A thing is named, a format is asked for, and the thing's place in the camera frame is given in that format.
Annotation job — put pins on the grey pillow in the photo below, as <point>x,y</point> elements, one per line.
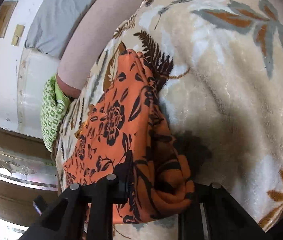
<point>54,25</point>

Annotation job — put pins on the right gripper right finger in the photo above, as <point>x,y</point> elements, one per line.
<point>215,214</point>

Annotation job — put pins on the orange black floral blouse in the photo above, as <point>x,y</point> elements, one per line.
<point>127,122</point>

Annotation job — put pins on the stained glass wooden door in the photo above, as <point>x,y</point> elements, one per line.
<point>26,172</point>

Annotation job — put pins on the beige wall switch plates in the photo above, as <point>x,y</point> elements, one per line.
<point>6,10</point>

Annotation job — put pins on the green white patterned pillow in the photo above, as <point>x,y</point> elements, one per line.
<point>54,107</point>

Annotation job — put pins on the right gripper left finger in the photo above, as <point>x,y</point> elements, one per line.
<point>83,208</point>

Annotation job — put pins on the beige leaf pattern blanket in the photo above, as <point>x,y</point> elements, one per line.
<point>218,66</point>

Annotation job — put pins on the pink bolster cushion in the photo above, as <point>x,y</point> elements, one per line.
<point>91,36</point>

